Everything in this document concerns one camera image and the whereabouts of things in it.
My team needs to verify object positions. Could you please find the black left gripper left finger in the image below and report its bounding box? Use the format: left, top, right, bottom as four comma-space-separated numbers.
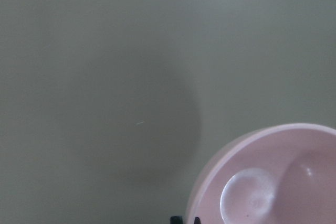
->
170, 216, 183, 224

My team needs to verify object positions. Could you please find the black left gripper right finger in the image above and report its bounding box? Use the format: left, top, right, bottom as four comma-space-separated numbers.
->
194, 217, 201, 224

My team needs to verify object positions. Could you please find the small pink bowl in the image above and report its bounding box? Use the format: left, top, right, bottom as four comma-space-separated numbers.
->
185, 123, 335, 223

